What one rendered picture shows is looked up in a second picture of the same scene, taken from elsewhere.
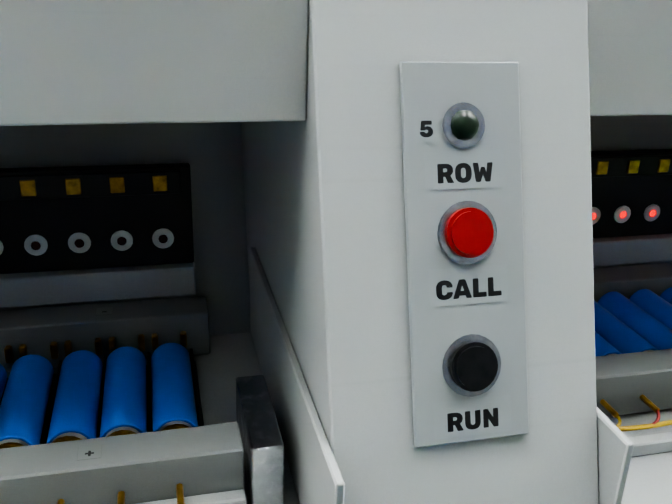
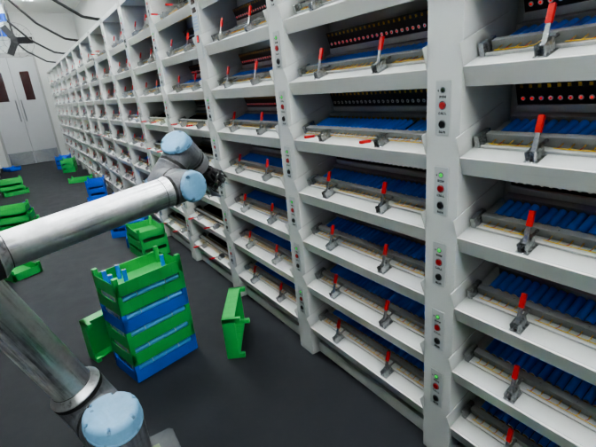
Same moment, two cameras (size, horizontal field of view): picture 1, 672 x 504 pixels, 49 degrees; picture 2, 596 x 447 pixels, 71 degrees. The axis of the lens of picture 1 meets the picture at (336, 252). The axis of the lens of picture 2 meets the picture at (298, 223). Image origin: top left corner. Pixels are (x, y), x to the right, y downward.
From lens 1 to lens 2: 0.96 m
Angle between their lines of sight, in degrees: 71
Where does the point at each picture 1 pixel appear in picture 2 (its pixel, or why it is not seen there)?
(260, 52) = (424, 80)
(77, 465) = (413, 133)
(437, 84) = (440, 84)
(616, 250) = (558, 107)
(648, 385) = (505, 137)
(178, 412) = not seen: hidden behind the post
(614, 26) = (468, 72)
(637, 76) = (474, 80)
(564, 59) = (458, 79)
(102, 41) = (409, 80)
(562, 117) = (457, 88)
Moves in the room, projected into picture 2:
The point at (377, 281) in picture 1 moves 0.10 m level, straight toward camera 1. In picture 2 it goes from (432, 111) to (395, 115)
